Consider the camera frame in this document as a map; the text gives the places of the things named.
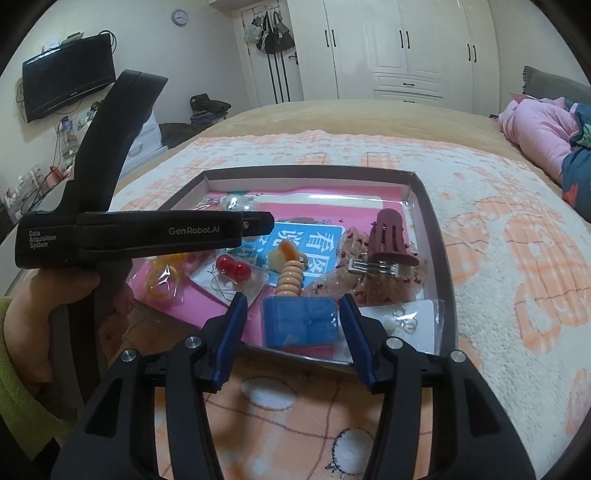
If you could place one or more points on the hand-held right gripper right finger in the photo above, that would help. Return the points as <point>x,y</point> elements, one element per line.
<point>358,341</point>

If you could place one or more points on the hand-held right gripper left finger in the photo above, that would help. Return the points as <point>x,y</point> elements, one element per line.
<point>231,337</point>

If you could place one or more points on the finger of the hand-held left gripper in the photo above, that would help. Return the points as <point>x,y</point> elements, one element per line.
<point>256,222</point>

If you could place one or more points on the clear bead packet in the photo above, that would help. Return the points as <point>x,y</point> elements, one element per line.
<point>233,203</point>

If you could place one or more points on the cream flower hair clip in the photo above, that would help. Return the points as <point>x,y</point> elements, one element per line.
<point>281,258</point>

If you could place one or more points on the red ball earrings packet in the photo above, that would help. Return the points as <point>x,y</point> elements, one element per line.
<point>231,268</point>

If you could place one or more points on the silver earrings packet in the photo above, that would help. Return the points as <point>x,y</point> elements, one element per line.
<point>415,332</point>

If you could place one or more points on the small blue box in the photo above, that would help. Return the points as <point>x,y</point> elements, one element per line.
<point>300,323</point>

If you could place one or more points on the orange beaded hair clip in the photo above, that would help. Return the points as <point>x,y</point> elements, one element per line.
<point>290,282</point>

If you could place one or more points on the maroon claw hair clip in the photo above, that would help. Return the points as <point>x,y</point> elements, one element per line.
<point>388,235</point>

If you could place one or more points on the brown cardboard box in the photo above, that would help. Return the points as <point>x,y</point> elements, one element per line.
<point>429,249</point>

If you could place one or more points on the person's left forearm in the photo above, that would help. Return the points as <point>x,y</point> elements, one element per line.
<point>18,406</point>

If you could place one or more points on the person's left hand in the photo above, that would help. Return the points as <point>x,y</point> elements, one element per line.
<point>60,290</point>

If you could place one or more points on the pink dotted bow hair clip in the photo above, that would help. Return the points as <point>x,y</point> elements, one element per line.
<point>332,286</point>

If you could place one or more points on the white drawer cabinet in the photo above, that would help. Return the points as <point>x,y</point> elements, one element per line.
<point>143,138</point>

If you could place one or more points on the cluttered side desk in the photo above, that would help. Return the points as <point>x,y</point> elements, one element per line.
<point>46,180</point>

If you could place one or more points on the dark folded clothes pile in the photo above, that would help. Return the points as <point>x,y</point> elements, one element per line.
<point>210,108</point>

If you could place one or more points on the white door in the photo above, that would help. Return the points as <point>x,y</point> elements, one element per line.
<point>258,78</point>

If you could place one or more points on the tan bedspread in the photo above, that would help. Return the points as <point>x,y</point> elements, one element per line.
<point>360,115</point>

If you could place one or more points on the orange and white patterned blanket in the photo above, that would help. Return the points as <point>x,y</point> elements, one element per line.
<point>498,258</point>

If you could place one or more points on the hanging bags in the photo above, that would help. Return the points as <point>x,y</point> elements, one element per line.
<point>272,37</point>

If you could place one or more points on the white wardrobe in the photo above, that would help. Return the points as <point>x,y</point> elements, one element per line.
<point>392,46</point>

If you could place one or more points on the pink padded clothing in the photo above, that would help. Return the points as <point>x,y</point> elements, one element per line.
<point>535,129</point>

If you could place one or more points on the blue floral quilt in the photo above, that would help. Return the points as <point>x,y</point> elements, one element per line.
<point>579,170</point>

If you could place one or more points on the black wall television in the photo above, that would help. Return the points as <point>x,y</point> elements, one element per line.
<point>69,78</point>

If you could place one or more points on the round wall clock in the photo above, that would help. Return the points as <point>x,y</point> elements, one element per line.
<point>179,17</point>

